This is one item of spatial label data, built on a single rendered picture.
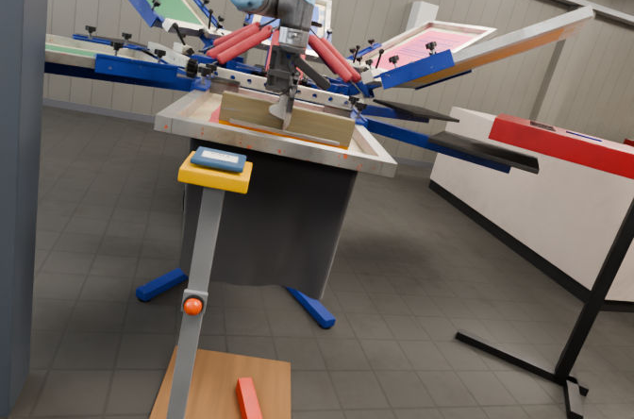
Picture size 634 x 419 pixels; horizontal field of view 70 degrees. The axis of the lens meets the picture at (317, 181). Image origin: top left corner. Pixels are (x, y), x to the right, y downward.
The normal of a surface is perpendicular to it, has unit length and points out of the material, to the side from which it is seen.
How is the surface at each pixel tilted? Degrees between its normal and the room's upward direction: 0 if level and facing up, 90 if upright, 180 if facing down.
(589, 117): 90
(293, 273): 91
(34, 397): 0
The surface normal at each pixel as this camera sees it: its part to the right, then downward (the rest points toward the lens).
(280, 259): 0.44, 0.47
